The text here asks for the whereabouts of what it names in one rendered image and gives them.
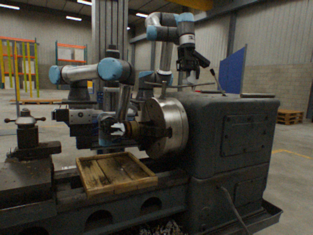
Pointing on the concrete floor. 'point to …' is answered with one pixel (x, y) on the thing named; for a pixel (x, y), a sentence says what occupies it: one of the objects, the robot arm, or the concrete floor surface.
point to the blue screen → (232, 72)
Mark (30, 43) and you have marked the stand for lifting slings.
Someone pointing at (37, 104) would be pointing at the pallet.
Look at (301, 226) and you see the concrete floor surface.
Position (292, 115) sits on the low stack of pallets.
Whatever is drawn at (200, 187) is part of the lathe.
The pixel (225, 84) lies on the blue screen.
